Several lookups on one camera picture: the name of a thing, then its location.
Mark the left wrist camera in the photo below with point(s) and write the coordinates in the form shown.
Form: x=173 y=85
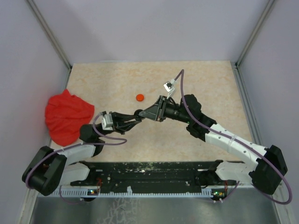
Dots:
x=107 y=122

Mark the red crumpled cloth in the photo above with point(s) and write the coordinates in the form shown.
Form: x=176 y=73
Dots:
x=64 y=115

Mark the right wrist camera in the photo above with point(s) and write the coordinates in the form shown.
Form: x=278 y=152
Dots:
x=170 y=87

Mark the aluminium corner post right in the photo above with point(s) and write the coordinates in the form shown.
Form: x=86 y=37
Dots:
x=255 y=32

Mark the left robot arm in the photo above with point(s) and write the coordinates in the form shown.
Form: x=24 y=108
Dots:
x=50 y=169

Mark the white slotted cable duct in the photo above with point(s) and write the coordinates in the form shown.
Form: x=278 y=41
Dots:
x=90 y=192

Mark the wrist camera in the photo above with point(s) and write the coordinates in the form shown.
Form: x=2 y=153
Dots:
x=107 y=122
x=170 y=87

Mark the aluminium corner post left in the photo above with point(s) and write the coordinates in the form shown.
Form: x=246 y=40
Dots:
x=49 y=33

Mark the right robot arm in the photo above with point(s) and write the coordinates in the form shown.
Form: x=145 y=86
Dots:
x=209 y=131

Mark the aluminium corner post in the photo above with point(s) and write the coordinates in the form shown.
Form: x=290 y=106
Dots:
x=49 y=33
x=255 y=32

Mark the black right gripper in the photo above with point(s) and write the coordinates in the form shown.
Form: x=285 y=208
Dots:
x=156 y=112

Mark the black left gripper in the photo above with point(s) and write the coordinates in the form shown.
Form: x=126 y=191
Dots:
x=119 y=124

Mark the aluminium side rail right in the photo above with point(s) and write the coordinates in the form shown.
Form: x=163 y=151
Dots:
x=247 y=109

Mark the black round charging case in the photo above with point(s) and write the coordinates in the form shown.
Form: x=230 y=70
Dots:
x=137 y=115

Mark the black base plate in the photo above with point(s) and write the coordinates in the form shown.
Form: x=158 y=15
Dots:
x=154 y=178

